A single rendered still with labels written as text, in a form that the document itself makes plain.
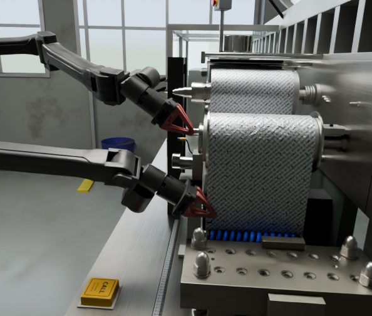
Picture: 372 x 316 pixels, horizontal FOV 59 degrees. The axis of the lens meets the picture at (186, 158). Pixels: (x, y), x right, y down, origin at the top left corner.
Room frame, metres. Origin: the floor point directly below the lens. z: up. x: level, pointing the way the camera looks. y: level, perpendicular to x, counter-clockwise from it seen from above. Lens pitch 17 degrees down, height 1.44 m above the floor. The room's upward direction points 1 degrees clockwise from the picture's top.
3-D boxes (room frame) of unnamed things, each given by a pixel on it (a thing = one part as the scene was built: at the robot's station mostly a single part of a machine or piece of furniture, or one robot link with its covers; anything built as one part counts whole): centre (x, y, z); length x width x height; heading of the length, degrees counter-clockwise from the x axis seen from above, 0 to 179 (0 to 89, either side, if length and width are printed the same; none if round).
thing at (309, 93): (1.01, -0.36, 1.33); 0.07 x 0.07 x 0.07; 86
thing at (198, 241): (0.65, -0.03, 1.05); 0.04 x 0.04 x 0.04
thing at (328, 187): (1.82, -0.47, 1.02); 2.24 x 0.04 x 0.24; 176
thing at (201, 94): (1.03, -0.04, 1.33); 0.06 x 0.06 x 0.06; 86
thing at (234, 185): (0.71, -0.17, 1.11); 0.23 x 0.01 x 0.18; 86
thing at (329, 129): (0.76, -0.35, 1.28); 0.06 x 0.05 x 0.02; 86
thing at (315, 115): (0.76, -0.30, 1.25); 0.15 x 0.01 x 0.15; 176
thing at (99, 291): (0.64, 0.19, 0.91); 0.07 x 0.07 x 0.02; 86
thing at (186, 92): (1.04, 0.01, 1.33); 0.06 x 0.03 x 0.03; 86
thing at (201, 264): (0.56, -0.04, 1.05); 0.04 x 0.04 x 0.04
